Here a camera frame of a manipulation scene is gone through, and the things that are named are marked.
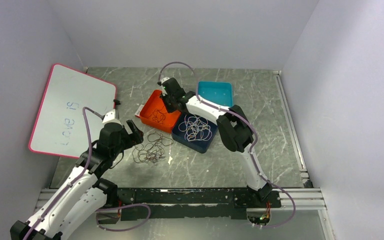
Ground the black cable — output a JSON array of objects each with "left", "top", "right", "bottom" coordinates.
[{"left": 145, "top": 106, "right": 173, "bottom": 126}]

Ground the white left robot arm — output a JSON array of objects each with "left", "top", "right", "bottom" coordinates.
[{"left": 9, "top": 119, "right": 144, "bottom": 240}]

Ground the orange plastic bin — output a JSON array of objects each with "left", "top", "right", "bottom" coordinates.
[{"left": 140, "top": 89, "right": 181, "bottom": 134}]

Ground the brown cable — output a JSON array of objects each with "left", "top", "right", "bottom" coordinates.
[{"left": 131, "top": 131, "right": 175, "bottom": 165}]

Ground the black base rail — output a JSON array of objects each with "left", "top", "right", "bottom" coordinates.
[{"left": 103, "top": 187, "right": 282, "bottom": 221}]

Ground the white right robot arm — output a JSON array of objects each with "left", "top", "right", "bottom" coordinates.
[{"left": 157, "top": 77, "right": 273, "bottom": 207}]

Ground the dark blue plastic bin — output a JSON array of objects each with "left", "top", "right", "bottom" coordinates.
[{"left": 171, "top": 113, "right": 218, "bottom": 154}]

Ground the black whiteboard clip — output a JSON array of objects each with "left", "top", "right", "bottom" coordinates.
[{"left": 113, "top": 99, "right": 121, "bottom": 105}]

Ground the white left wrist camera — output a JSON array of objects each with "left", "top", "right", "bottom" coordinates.
[{"left": 102, "top": 109, "right": 121, "bottom": 125}]

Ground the pink-framed whiteboard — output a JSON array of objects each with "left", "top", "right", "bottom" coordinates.
[{"left": 28, "top": 63, "right": 117, "bottom": 159}]

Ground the red and white small box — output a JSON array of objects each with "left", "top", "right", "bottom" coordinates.
[{"left": 135, "top": 104, "right": 144, "bottom": 118}]

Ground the teal plastic bin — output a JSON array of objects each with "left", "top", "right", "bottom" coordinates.
[{"left": 197, "top": 81, "right": 234, "bottom": 107}]

